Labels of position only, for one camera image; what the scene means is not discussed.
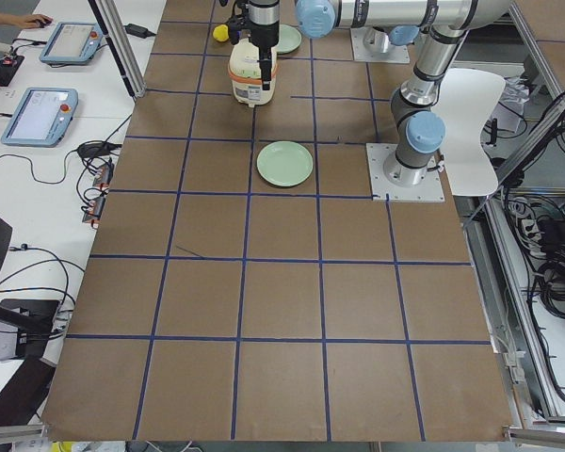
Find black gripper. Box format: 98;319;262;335
248;0;280;91

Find white orange rice cooker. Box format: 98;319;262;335
228;38;278;107

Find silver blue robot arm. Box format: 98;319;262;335
295;0;510;187

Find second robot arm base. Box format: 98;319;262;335
363;25;420;54

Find person's hand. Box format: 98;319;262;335
18;14;53;29

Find green plate far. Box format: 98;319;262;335
276;24;302;55

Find green plate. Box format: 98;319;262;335
276;24;302;55
256;141;314;187

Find yellow lemon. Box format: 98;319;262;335
212;24;229;42

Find green plate centre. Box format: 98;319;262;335
256;141;314;187

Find black power adapter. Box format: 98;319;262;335
124;24;155;39

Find upper blue teach pendant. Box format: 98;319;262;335
39;22;104;65

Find blue teach pendant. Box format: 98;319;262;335
39;22;104;65
0;87;79;148

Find white chair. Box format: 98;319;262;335
431;68;505;197

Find square robot mounting plate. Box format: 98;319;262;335
366;143;444;202

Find lower blue teach pendant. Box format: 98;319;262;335
0;87;79;148

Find aluminium frame post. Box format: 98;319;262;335
88;0;146;99

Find black cable bundle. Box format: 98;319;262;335
503;197;565;321

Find black camera stand base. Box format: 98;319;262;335
0;299;59;362

